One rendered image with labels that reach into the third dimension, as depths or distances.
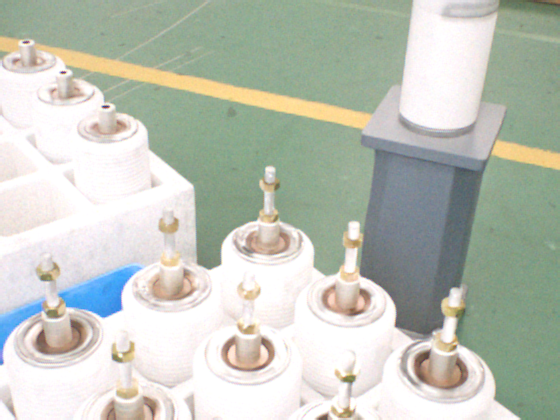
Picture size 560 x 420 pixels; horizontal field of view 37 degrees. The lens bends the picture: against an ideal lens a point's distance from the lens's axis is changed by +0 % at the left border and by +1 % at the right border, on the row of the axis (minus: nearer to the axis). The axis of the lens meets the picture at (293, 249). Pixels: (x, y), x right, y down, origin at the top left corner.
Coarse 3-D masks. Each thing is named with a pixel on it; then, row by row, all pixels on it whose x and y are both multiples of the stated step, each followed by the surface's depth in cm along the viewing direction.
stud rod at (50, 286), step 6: (42, 252) 68; (48, 252) 68; (42, 258) 67; (48, 258) 68; (42, 264) 68; (48, 264) 68; (48, 270) 68; (48, 282) 69; (54, 282) 69; (48, 288) 69; (54, 288) 69; (48, 294) 70; (54, 294) 70; (48, 300) 70; (54, 300) 70
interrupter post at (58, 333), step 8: (64, 312) 71; (48, 320) 71; (56, 320) 71; (64, 320) 71; (48, 328) 71; (56, 328) 71; (64, 328) 72; (48, 336) 72; (56, 336) 72; (64, 336) 72; (48, 344) 72; (56, 344) 72; (64, 344) 72
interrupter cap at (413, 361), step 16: (400, 352) 73; (416, 352) 73; (464, 352) 73; (400, 368) 71; (416, 368) 72; (464, 368) 72; (480, 368) 72; (416, 384) 70; (432, 384) 70; (448, 384) 71; (464, 384) 70; (480, 384) 70; (432, 400) 69; (448, 400) 69; (464, 400) 69
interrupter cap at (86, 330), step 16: (32, 320) 74; (80, 320) 75; (96, 320) 75; (16, 336) 73; (32, 336) 73; (80, 336) 73; (96, 336) 73; (16, 352) 71; (32, 352) 71; (48, 352) 71; (64, 352) 71; (80, 352) 71; (48, 368) 70
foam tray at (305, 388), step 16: (112, 320) 86; (224, 320) 87; (288, 336) 85; (400, 336) 86; (0, 368) 80; (0, 384) 78; (192, 384) 79; (304, 384) 80; (0, 400) 77; (192, 400) 79; (304, 400) 78; (368, 400) 78; (0, 416) 75; (192, 416) 80; (496, 416) 77; (512, 416) 78
